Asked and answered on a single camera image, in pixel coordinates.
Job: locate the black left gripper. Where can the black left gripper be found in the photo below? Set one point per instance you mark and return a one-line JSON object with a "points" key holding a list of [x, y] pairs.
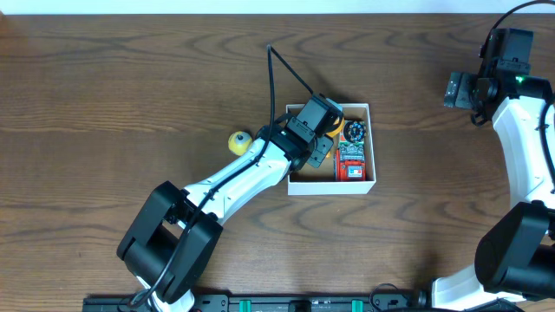
{"points": [[321, 152]]}

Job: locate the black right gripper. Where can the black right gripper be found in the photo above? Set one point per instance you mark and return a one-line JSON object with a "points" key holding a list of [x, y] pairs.
{"points": [[459, 93]]}

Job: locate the orange dinosaur toy figure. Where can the orange dinosaur toy figure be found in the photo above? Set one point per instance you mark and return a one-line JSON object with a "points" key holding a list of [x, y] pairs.
{"points": [[336, 128]]}

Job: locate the multicolour puzzle cube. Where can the multicolour puzzle cube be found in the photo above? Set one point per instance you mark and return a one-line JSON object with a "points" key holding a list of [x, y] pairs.
{"points": [[344, 138]]}

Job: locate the red toy robot figure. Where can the red toy robot figure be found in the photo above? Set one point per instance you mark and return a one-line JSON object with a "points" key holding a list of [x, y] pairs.
{"points": [[350, 164]]}

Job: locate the yellow ball with face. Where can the yellow ball with face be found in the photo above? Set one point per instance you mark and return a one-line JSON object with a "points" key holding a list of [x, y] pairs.
{"points": [[239, 142]]}

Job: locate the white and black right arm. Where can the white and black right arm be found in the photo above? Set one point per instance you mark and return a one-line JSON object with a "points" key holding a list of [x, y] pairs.
{"points": [[511, 262]]}

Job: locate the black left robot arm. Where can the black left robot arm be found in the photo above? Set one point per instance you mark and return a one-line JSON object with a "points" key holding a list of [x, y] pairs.
{"points": [[169, 243]]}

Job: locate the white cardboard box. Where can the white cardboard box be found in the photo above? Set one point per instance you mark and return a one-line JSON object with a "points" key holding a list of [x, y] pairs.
{"points": [[322, 181]]}

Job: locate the black mounting rail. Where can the black mounting rail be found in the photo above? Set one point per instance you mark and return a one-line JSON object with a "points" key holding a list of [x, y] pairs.
{"points": [[385, 301]]}

